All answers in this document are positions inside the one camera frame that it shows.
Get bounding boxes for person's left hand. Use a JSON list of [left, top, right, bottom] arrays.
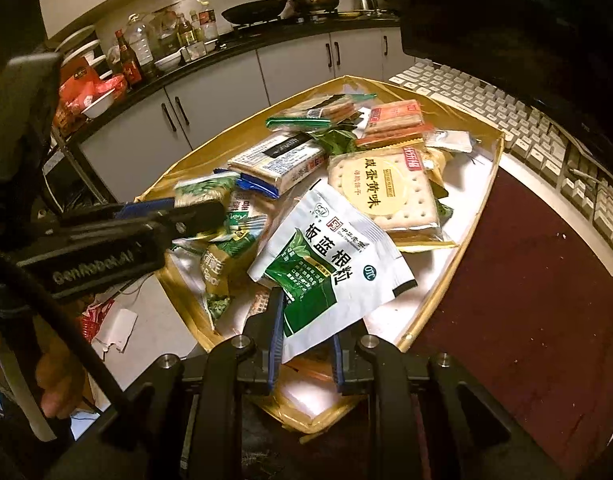
[[35, 316, 86, 419]]

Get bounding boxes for black wok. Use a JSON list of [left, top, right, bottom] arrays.
[[221, 0, 290, 26]]

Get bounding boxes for green crinkled snack packet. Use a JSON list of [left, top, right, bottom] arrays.
[[306, 127, 360, 158], [431, 180, 455, 221]]

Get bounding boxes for white flat strap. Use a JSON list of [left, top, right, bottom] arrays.
[[0, 350, 57, 441]]

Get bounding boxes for black kitchen countertop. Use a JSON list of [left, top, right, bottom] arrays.
[[61, 7, 402, 141]]

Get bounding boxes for red label bottle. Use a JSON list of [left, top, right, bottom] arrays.
[[114, 29, 143, 86]]

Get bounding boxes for grey lower cabinets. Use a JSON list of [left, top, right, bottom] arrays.
[[79, 27, 402, 206]]

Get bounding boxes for white green medicine sachet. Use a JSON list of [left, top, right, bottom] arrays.
[[427, 130, 480, 153], [246, 180, 420, 363]]

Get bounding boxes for cardboard tray box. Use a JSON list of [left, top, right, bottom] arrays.
[[136, 75, 505, 433]]

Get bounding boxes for red plastic bag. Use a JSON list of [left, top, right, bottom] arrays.
[[59, 57, 127, 111]]

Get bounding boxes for dark red cloth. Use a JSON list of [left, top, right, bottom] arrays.
[[337, 165, 613, 480]]

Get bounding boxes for white plates stack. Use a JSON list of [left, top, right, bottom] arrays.
[[54, 25, 107, 76]]

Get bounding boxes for square cracker packet blue edge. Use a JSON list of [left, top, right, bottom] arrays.
[[226, 132, 330, 198]]

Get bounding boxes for white paper scrap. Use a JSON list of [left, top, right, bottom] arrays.
[[91, 307, 137, 353]]

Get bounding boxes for square cracker packet orange edge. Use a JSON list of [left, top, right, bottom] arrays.
[[231, 287, 274, 336]]

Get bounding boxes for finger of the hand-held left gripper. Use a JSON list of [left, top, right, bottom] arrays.
[[145, 200, 228, 242], [111, 198, 178, 220]]

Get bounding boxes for round cracker packet black stripe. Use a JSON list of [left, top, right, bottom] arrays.
[[265, 92, 377, 131]]

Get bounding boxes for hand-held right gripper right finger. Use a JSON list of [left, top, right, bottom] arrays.
[[331, 320, 562, 480]]

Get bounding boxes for thick black cable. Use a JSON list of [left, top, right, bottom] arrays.
[[0, 245, 137, 418]]

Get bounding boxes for white keyboard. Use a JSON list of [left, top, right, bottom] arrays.
[[389, 60, 613, 276]]

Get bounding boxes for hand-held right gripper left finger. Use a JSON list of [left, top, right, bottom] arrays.
[[46, 285, 290, 480]]

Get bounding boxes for green pea snack packet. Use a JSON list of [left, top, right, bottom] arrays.
[[174, 172, 240, 211], [196, 240, 267, 333]]

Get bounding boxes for black monitor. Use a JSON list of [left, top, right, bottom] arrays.
[[389, 0, 613, 171]]

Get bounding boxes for yellow cracker packet red label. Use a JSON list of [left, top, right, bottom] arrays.
[[328, 146, 460, 248]]

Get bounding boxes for metal storage rack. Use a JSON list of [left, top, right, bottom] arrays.
[[41, 125, 120, 211]]

